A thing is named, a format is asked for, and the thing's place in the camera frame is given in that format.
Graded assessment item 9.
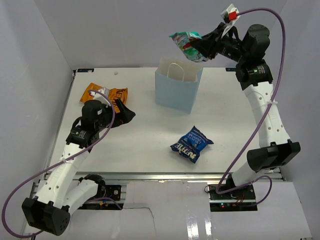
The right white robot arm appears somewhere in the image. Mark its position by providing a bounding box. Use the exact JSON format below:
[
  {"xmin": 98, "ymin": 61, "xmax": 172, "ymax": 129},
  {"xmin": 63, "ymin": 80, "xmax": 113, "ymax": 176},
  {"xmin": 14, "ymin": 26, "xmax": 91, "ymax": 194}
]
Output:
[{"xmin": 190, "ymin": 23, "xmax": 301, "ymax": 200}]

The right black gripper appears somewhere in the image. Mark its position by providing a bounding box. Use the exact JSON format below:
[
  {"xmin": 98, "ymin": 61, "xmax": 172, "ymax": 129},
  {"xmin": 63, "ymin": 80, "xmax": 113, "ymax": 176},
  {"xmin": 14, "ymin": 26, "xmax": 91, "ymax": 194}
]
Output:
[{"xmin": 190, "ymin": 22, "xmax": 248, "ymax": 64}]

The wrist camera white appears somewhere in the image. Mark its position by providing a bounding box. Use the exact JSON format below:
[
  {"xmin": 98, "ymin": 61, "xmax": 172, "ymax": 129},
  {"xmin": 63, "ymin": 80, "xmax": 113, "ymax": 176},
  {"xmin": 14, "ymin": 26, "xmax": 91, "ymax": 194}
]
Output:
[
  {"xmin": 89, "ymin": 87, "xmax": 110, "ymax": 103},
  {"xmin": 220, "ymin": 4, "xmax": 239, "ymax": 37}
]

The light blue paper bag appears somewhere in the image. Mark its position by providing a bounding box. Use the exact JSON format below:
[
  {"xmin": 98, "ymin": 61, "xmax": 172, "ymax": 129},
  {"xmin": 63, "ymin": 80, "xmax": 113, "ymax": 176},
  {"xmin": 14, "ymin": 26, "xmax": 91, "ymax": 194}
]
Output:
[{"xmin": 155, "ymin": 57, "xmax": 203, "ymax": 114}]

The blue corner label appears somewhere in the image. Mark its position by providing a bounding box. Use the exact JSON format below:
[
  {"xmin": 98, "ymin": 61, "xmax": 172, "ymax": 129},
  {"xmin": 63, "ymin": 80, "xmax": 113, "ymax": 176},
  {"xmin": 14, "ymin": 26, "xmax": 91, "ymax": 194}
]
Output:
[
  {"xmin": 76, "ymin": 68, "xmax": 95, "ymax": 73},
  {"xmin": 225, "ymin": 67, "xmax": 236, "ymax": 72}
]

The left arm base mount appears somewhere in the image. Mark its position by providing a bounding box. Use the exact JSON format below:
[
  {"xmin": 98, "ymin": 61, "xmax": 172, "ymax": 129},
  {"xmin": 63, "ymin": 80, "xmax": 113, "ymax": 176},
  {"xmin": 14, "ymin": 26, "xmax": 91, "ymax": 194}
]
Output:
[{"xmin": 97, "ymin": 185, "xmax": 123, "ymax": 210}]

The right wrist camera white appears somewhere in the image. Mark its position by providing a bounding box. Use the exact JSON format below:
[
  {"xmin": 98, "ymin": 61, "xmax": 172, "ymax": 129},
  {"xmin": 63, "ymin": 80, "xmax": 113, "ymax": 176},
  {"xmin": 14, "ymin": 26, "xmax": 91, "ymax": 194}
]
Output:
[{"xmin": 220, "ymin": 4, "xmax": 239, "ymax": 37}]

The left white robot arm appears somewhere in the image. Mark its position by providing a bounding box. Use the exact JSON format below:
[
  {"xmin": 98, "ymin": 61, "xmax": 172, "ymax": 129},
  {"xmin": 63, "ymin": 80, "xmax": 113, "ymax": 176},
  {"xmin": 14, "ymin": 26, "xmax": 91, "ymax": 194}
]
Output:
[{"xmin": 22, "ymin": 98, "xmax": 136, "ymax": 236}]

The left blue corner label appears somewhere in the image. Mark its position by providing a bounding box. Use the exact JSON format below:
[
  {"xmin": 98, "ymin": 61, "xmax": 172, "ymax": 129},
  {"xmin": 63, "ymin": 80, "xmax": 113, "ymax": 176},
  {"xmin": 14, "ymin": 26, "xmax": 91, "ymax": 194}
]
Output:
[{"xmin": 76, "ymin": 68, "xmax": 95, "ymax": 73}]

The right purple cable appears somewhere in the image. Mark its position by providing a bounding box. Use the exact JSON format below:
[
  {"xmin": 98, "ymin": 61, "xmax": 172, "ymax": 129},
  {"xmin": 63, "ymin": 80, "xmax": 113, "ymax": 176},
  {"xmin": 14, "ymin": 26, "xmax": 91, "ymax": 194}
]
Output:
[{"xmin": 203, "ymin": 8, "xmax": 286, "ymax": 209}]

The blue Kettle chips bag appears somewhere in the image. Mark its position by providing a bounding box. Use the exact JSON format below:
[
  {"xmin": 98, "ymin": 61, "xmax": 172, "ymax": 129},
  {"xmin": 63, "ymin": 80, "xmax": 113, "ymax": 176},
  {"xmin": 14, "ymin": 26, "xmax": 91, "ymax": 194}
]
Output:
[{"xmin": 170, "ymin": 126, "xmax": 214, "ymax": 164}]

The orange Kettle chips bag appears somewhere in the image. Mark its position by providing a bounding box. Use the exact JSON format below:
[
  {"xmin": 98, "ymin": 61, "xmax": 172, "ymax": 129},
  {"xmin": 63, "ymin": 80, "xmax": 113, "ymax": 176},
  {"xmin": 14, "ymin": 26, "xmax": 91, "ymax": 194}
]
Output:
[{"xmin": 79, "ymin": 83, "xmax": 128, "ymax": 105}]

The right blue corner label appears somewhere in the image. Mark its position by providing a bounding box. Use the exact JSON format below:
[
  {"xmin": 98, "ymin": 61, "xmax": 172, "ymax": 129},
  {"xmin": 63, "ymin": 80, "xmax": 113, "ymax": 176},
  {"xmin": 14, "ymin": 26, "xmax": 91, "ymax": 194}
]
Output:
[{"xmin": 225, "ymin": 67, "xmax": 236, "ymax": 72}]

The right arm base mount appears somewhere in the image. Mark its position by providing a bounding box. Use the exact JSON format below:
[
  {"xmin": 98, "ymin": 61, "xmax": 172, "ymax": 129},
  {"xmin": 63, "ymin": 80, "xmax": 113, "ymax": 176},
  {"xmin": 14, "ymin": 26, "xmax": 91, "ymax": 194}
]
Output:
[{"xmin": 204, "ymin": 184, "xmax": 258, "ymax": 213}]

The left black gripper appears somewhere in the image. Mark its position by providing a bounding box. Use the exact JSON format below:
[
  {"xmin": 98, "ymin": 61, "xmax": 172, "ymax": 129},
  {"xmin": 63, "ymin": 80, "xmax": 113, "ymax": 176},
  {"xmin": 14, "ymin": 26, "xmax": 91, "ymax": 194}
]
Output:
[{"xmin": 95, "ymin": 98, "xmax": 135, "ymax": 132}]

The aluminium front rail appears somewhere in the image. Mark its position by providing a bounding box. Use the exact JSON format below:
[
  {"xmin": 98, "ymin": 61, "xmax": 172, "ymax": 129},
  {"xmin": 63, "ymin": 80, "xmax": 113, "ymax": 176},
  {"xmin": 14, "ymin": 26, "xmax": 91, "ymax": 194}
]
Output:
[{"xmin": 43, "ymin": 171, "xmax": 285, "ymax": 183}]

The teal candy bag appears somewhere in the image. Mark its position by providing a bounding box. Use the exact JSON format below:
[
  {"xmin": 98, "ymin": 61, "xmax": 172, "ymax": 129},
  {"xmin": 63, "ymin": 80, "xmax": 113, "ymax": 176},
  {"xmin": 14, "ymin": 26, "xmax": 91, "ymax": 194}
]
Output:
[{"xmin": 169, "ymin": 31, "xmax": 209, "ymax": 63}]

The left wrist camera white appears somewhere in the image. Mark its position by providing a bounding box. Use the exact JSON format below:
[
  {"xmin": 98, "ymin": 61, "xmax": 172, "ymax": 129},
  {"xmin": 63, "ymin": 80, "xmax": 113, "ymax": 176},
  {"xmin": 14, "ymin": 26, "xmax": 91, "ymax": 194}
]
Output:
[{"xmin": 89, "ymin": 87, "xmax": 110, "ymax": 103}]

